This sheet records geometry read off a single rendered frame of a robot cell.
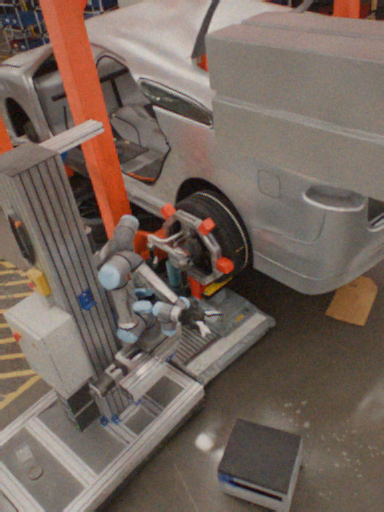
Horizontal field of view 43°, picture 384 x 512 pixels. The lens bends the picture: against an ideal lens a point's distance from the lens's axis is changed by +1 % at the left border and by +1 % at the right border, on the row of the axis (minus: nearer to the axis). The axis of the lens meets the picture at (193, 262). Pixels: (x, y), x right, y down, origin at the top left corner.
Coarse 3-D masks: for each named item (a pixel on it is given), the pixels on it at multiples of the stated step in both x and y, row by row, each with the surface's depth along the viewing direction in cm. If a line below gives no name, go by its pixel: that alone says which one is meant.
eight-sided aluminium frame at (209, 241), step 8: (176, 216) 336; (184, 216) 335; (192, 216) 331; (168, 224) 350; (192, 224) 325; (168, 232) 359; (208, 240) 324; (208, 248) 325; (216, 248) 324; (216, 256) 326; (192, 272) 364; (200, 272) 362; (216, 272) 334; (200, 280) 356; (208, 280) 348
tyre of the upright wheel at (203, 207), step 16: (208, 192) 341; (176, 208) 347; (192, 208) 331; (208, 208) 328; (224, 208) 330; (224, 224) 325; (240, 224) 331; (176, 240) 371; (224, 240) 323; (240, 240) 330; (224, 256) 331; (240, 256) 335
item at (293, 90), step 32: (224, 32) 41; (256, 32) 40; (288, 32) 39; (320, 32) 38; (352, 32) 37; (224, 64) 41; (256, 64) 39; (288, 64) 37; (320, 64) 35; (352, 64) 33; (224, 96) 44; (256, 96) 41; (288, 96) 38; (320, 96) 36; (352, 96) 34; (224, 128) 46; (256, 128) 42; (288, 128) 40; (320, 128) 37; (352, 128) 36; (288, 160) 42; (320, 160) 39; (352, 160) 37
